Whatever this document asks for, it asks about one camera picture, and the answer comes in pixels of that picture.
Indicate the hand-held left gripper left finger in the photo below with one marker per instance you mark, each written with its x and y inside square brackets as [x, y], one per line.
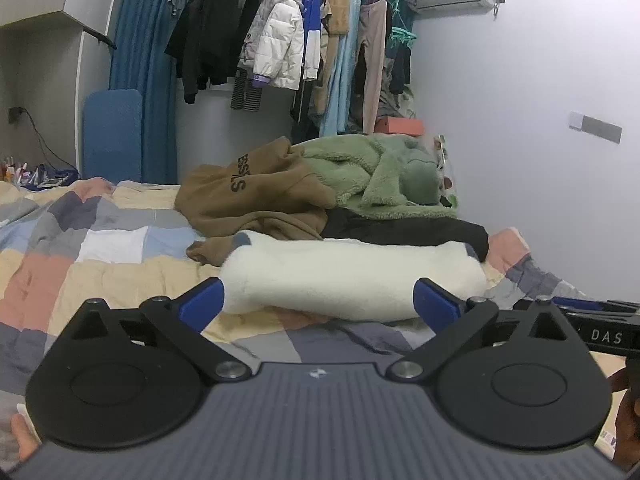
[200, 302]

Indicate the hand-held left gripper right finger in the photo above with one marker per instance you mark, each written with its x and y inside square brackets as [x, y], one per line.
[440, 305]

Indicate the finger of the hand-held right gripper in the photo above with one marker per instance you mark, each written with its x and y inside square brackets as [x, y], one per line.
[580, 303]

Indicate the cream navy striped sweater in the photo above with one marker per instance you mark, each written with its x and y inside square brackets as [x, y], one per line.
[350, 275]

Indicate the hanging dark clothes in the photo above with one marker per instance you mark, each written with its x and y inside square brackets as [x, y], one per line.
[400, 70]

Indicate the teal clothes hangers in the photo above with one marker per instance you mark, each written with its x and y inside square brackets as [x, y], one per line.
[402, 36]

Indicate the person's right hand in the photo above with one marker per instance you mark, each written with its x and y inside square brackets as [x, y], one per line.
[627, 420]

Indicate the person's left hand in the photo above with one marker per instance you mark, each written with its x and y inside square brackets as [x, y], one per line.
[22, 440]

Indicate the black garment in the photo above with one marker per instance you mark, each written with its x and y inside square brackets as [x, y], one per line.
[425, 232]

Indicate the patchwork bed blanket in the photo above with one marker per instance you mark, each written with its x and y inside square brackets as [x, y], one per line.
[100, 270]

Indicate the brown hoodie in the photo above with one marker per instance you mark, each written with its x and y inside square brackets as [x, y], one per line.
[260, 210]

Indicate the floral printed cloth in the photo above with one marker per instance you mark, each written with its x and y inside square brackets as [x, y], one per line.
[445, 180]

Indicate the green fleece jacket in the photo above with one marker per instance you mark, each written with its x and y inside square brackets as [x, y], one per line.
[360, 170]

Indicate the orange box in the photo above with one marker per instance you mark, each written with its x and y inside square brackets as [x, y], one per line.
[400, 125]

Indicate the blue padded board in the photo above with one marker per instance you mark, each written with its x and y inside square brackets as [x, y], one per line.
[112, 135]

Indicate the bedside clutter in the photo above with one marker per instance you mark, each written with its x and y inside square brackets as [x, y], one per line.
[40, 175]

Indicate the hanging striped garment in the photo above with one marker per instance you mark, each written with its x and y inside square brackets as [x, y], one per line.
[246, 92]

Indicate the hanging light blue garment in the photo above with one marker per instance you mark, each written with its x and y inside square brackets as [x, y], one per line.
[342, 85]

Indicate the hanging pink beige pants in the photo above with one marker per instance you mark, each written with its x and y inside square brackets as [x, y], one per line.
[375, 60]

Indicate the blue curtain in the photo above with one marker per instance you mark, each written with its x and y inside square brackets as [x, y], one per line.
[135, 35]

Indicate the hanging black jacket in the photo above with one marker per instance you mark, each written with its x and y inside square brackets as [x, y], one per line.
[215, 25]

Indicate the hanging tan coat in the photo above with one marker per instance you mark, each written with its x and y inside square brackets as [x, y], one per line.
[336, 5]

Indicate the grey wall switch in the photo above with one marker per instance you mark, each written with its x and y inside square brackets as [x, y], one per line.
[600, 129]

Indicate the wall hook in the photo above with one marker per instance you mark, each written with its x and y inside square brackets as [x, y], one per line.
[498, 2]

